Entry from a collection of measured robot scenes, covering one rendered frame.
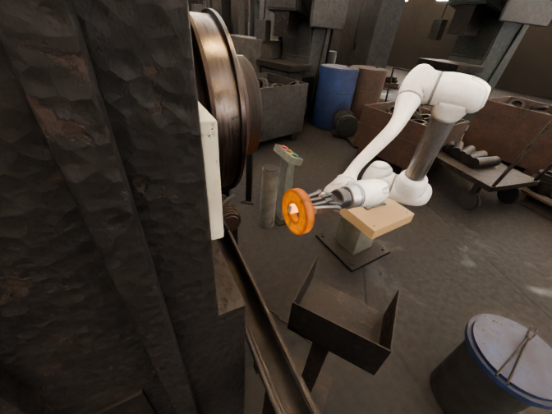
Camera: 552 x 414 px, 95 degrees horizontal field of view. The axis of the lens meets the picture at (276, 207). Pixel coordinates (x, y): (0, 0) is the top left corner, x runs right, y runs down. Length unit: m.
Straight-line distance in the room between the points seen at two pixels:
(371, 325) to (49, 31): 0.91
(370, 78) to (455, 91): 3.26
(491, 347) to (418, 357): 0.46
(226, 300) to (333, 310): 0.44
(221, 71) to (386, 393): 1.45
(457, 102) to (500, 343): 0.94
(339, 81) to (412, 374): 3.57
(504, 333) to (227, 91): 1.31
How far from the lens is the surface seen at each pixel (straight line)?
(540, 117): 4.33
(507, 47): 6.33
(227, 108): 0.59
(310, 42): 4.67
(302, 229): 0.82
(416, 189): 1.62
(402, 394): 1.56
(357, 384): 1.50
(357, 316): 0.92
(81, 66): 0.25
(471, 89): 1.32
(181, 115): 0.29
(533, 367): 1.38
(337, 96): 4.21
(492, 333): 1.38
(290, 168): 1.86
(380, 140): 1.19
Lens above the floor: 1.33
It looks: 36 degrees down
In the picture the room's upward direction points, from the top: 5 degrees clockwise
